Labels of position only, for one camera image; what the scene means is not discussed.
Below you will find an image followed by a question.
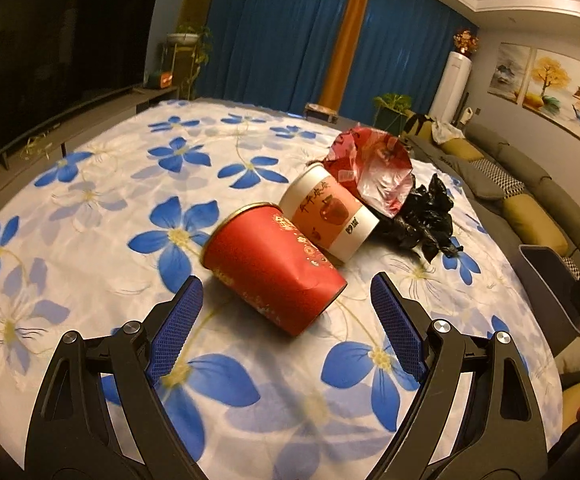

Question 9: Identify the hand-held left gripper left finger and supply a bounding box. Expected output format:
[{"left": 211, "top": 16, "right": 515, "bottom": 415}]
[{"left": 25, "top": 275, "right": 207, "bottom": 480}]

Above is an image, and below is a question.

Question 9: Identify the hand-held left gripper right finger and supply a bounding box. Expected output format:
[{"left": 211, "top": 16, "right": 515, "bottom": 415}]
[{"left": 370, "top": 271, "right": 550, "bottom": 480}]

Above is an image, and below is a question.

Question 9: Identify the grey plastic bin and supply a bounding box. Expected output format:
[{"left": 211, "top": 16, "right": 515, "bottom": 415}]
[{"left": 517, "top": 244, "right": 580, "bottom": 376}]

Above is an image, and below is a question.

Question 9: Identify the black plastic bag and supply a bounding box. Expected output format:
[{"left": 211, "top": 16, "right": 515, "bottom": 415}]
[{"left": 375, "top": 174, "right": 463, "bottom": 263}]

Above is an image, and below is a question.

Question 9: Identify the red gold-rimmed paper cup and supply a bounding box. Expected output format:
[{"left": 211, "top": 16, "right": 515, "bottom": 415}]
[{"left": 201, "top": 203, "right": 349, "bottom": 337}]

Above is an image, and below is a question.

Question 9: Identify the white and orange paper cup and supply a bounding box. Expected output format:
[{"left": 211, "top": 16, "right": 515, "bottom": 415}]
[{"left": 279, "top": 164, "right": 379, "bottom": 265}]

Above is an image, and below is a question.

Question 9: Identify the red printed plastic bag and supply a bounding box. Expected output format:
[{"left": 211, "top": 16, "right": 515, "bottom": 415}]
[{"left": 322, "top": 129, "right": 415, "bottom": 218}]

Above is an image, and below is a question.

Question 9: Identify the large black white patterned cushion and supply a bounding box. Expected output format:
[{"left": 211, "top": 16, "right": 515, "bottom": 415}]
[{"left": 557, "top": 255, "right": 580, "bottom": 282}]

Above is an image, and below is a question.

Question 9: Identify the large yellow cushion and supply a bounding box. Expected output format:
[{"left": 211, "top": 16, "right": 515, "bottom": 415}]
[{"left": 500, "top": 192, "right": 570, "bottom": 256}]

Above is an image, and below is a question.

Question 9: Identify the grey sectional sofa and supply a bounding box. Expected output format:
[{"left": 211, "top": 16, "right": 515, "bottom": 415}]
[{"left": 405, "top": 120, "right": 580, "bottom": 386}]

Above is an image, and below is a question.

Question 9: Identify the white blue floral blanket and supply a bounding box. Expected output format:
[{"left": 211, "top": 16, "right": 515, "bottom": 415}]
[{"left": 0, "top": 97, "right": 563, "bottom": 480}]

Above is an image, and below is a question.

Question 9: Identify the small black white patterned cushion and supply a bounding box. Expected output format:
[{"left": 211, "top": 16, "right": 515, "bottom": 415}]
[{"left": 470, "top": 159, "right": 528, "bottom": 196}]

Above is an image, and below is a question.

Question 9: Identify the grey cushion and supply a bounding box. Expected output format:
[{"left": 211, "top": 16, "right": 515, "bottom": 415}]
[{"left": 450, "top": 157, "right": 515, "bottom": 201}]

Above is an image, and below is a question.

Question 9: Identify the small yellow cushion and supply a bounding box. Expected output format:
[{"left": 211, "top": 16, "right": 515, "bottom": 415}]
[{"left": 440, "top": 137, "right": 478, "bottom": 161}]

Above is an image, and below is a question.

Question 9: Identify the white cloth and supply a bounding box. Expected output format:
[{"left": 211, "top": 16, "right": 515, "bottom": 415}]
[{"left": 430, "top": 119, "right": 463, "bottom": 142}]

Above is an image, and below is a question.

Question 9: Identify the black jacket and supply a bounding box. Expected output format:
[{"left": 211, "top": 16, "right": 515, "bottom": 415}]
[{"left": 402, "top": 112, "right": 435, "bottom": 138}]

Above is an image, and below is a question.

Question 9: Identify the wide sailboat painting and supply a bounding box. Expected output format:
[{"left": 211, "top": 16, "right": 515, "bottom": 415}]
[{"left": 520, "top": 49, "right": 580, "bottom": 156}]

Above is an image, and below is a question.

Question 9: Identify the green plant in dark pot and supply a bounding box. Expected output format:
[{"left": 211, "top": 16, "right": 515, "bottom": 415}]
[{"left": 372, "top": 92, "right": 415, "bottom": 136}]

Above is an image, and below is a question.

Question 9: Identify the grey television cabinet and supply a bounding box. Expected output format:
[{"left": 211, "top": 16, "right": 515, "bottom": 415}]
[{"left": 0, "top": 85, "right": 178, "bottom": 221}]

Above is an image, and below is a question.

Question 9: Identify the flat printed box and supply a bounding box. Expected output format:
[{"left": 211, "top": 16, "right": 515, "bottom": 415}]
[{"left": 304, "top": 102, "right": 339, "bottom": 122}]

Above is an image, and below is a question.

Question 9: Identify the white standing air conditioner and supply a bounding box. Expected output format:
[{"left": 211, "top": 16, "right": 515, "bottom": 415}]
[{"left": 429, "top": 51, "right": 472, "bottom": 123}]

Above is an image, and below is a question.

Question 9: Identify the small landscape painting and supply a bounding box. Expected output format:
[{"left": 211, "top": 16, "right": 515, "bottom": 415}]
[{"left": 487, "top": 41, "right": 535, "bottom": 101}]

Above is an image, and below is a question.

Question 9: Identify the gold plant stand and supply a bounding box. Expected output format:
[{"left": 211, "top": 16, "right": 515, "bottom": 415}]
[{"left": 170, "top": 45, "right": 198, "bottom": 101}]

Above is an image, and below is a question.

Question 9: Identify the blue curtain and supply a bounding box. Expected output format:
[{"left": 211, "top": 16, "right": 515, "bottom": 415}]
[
  {"left": 192, "top": 0, "right": 355, "bottom": 106},
  {"left": 340, "top": 0, "right": 480, "bottom": 126}
]

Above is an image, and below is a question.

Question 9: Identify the trailing plant in white bowl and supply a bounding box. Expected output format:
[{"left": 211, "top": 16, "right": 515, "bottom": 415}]
[{"left": 165, "top": 22, "right": 215, "bottom": 101}]

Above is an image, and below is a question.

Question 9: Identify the orange flower ornament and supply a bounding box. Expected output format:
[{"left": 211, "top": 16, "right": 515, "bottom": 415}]
[{"left": 452, "top": 29, "right": 480, "bottom": 57}]

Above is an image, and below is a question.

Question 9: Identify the black flat television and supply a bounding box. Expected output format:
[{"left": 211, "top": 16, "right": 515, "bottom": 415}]
[{"left": 0, "top": 0, "right": 158, "bottom": 176}]

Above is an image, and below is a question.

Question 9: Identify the orange curtain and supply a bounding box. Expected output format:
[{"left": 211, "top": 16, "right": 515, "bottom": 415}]
[{"left": 319, "top": 0, "right": 375, "bottom": 108}]

